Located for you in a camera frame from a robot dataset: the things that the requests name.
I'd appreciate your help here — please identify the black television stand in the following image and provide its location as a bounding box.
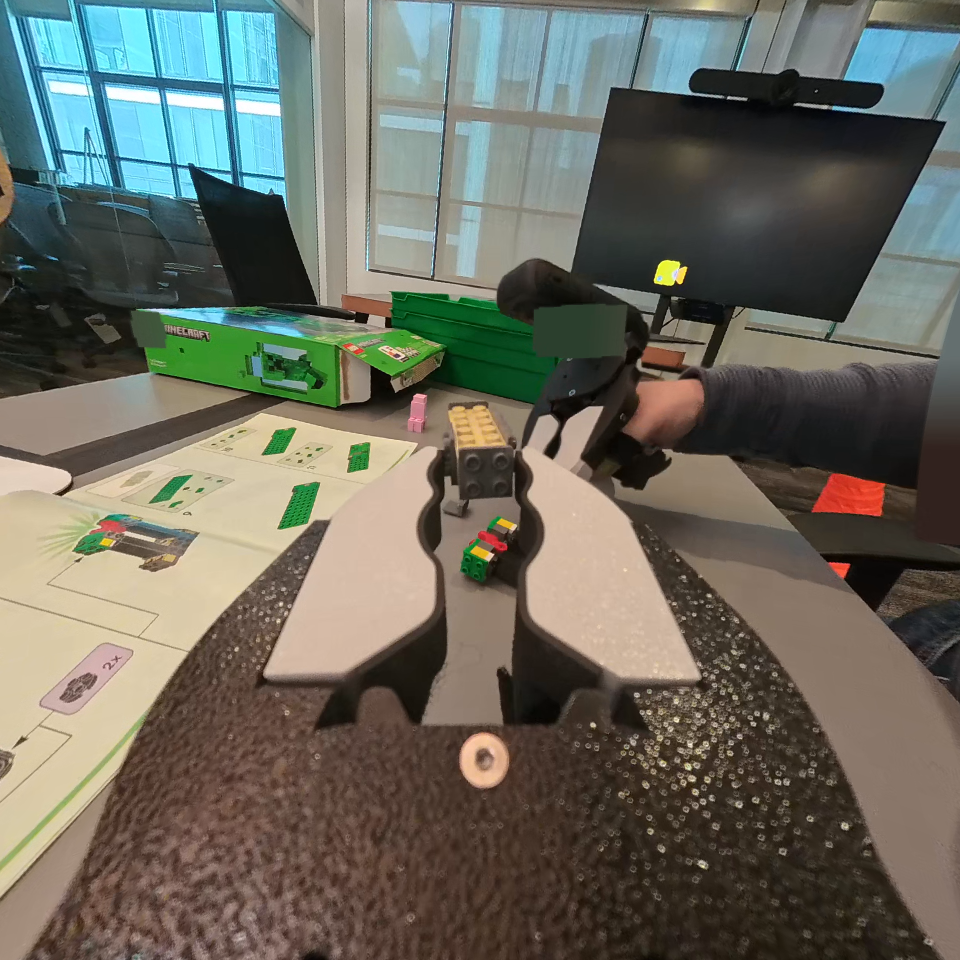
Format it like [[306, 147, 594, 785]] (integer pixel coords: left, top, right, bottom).
[[646, 294, 738, 370]]

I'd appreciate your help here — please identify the black office chair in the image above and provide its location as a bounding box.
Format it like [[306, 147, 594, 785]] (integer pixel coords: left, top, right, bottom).
[[787, 511, 960, 610]]

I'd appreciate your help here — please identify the person's leg in jeans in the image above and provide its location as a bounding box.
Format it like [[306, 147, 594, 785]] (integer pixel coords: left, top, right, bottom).
[[885, 600, 960, 680]]

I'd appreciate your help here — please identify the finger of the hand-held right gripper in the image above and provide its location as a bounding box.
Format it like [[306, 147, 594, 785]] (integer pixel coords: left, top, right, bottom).
[[522, 411, 564, 460], [547, 406, 607, 483]]

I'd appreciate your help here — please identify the grey mesh office chair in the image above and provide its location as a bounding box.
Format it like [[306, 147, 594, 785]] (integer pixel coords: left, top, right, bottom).
[[0, 183, 84, 361], [52, 187, 185, 309], [142, 191, 230, 290]]

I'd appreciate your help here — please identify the large black television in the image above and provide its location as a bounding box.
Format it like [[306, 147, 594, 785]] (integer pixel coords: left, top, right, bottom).
[[571, 86, 948, 325]]

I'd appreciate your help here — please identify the person's right hand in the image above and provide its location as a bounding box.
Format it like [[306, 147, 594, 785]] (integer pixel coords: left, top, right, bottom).
[[624, 375, 708, 453]]

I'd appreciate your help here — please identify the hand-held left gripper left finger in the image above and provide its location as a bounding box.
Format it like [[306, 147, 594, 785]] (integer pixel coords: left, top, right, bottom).
[[262, 447, 451, 702]]

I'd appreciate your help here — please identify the black brick assembly green end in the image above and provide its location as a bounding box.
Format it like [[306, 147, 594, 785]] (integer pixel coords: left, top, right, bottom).
[[459, 516, 524, 585]]

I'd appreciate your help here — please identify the grey desk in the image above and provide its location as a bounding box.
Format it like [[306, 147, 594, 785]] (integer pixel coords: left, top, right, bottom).
[[0, 371, 960, 960]]

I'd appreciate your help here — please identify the green building instruction booklet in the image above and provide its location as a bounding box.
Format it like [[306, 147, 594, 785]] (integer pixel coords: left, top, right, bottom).
[[0, 412, 419, 899]]

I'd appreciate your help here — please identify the grey and tan brick assembly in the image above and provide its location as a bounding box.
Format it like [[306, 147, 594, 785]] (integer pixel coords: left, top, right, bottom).
[[439, 401, 522, 519]]

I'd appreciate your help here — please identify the black webcam bar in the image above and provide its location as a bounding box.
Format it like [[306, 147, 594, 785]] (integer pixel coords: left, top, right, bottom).
[[688, 67, 886, 108]]

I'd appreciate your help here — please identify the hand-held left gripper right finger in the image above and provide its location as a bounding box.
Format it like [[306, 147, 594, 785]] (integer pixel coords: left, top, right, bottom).
[[513, 447, 704, 702]]

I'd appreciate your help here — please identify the black high back chair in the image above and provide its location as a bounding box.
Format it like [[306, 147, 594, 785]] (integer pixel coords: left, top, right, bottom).
[[187, 163, 355, 322]]

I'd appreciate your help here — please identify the green brick set box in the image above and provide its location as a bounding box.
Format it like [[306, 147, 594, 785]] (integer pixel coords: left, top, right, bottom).
[[132, 305, 448, 410]]

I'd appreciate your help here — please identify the person's right forearm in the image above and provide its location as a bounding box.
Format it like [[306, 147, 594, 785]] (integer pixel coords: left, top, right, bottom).
[[678, 361, 940, 490]]

